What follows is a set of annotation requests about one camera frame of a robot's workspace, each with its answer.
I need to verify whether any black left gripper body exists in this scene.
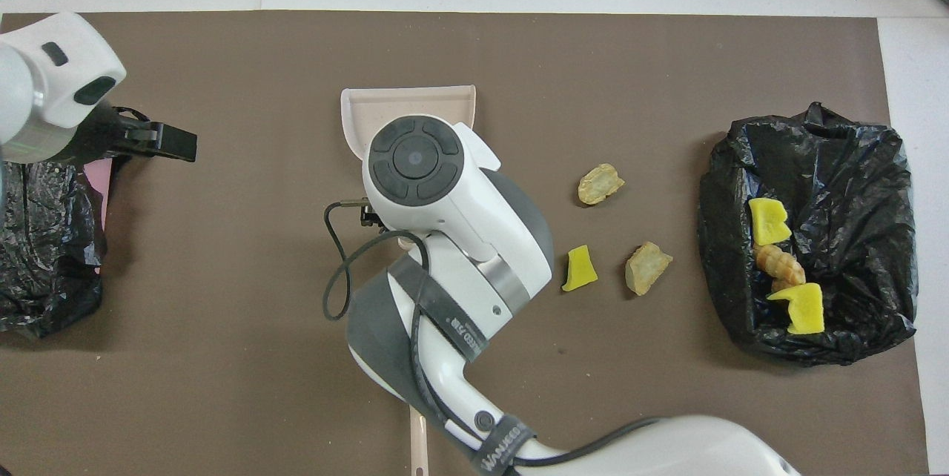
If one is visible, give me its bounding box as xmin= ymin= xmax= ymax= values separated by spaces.
xmin=70 ymin=107 xmax=138 ymax=164

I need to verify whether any beige plastic dustpan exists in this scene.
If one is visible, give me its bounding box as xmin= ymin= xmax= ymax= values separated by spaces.
xmin=340 ymin=85 xmax=477 ymax=251

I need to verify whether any small yellow sponge scrap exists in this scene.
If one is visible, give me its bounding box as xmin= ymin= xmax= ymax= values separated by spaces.
xmin=561 ymin=245 xmax=599 ymax=293

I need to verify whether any pale beige sponge scrap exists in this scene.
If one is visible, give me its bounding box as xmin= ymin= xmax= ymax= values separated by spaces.
xmin=625 ymin=241 xmax=674 ymax=296
xmin=578 ymin=163 xmax=625 ymax=206

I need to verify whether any beige brush with black bristles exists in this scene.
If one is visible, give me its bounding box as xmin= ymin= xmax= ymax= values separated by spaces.
xmin=409 ymin=409 xmax=429 ymax=476

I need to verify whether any green and yellow sponge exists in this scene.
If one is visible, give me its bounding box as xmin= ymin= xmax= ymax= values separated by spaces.
xmin=747 ymin=198 xmax=793 ymax=245

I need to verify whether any orange sponge piece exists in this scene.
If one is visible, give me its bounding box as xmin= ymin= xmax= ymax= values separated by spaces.
xmin=755 ymin=244 xmax=806 ymax=285

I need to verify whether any yellow sponge piece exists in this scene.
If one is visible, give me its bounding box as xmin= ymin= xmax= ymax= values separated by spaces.
xmin=766 ymin=283 xmax=825 ymax=334

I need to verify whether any pink bin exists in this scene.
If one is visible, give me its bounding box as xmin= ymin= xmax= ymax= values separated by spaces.
xmin=83 ymin=157 xmax=114 ymax=269

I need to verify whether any black trash bag over pink bin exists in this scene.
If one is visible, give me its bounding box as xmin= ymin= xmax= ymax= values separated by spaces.
xmin=0 ymin=107 xmax=160 ymax=340

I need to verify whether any brown table mat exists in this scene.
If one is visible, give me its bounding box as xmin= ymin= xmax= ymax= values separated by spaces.
xmin=0 ymin=10 xmax=929 ymax=476

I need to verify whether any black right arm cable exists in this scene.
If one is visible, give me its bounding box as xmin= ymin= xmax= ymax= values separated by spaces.
xmin=323 ymin=199 xmax=668 ymax=476

